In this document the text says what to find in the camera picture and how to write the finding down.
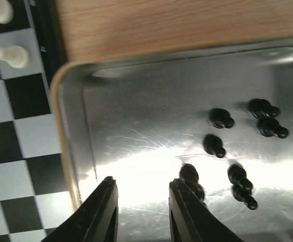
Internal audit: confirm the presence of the white chess pawn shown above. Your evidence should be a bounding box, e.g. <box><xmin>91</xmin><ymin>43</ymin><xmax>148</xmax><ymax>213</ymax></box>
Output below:
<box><xmin>0</xmin><ymin>45</ymin><xmax>30</xmax><ymax>69</ymax></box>

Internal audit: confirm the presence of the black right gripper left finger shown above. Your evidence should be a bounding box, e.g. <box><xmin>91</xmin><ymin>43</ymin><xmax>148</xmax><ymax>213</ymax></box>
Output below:
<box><xmin>44</xmin><ymin>176</ymin><xmax>118</xmax><ymax>242</ymax></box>

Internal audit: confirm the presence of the gold metal tin with pieces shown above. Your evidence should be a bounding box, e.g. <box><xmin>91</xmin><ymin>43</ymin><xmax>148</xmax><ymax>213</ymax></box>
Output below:
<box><xmin>50</xmin><ymin>38</ymin><xmax>293</xmax><ymax>241</ymax></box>

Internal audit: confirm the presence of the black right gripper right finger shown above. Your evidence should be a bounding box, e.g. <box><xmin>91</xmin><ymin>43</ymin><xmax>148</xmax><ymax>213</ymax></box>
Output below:
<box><xmin>169</xmin><ymin>178</ymin><xmax>242</xmax><ymax>241</ymax></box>

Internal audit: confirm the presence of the black pawn in tin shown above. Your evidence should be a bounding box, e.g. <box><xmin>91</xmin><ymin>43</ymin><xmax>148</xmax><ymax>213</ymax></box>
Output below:
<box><xmin>228</xmin><ymin>164</ymin><xmax>253</xmax><ymax>191</ymax></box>
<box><xmin>232</xmin><ymin>186</ymin><xmax>258</xmax><ymax>210</ymax></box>
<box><xmin>257</xmin><ymin>117</ymin><xmax>289</xmax><ymax>139</ymax></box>
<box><xmin>248</xmin><ymin>98</ymin><xmax>280</xmax><ymax>118</ymax></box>
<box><xmin>209</xmin><ymin>108</ymin><xmax>235</xmax><ymax>129</ymax></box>
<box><xmin>179</xmin><ymin>163</ymin><xmax>206</xmax><ymax>206</ymax></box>
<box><xmin>203</xmin><ymin>134</ymin><xmax>226</xmax><ymax>158</ymax></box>

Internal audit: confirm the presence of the black and grey chessboard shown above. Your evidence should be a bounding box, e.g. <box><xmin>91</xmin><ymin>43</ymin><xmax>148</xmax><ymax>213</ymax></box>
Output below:
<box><xmin>0</xmin><ymin>1</ymin><xmax>72</xmax><ymax>241</ymax></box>

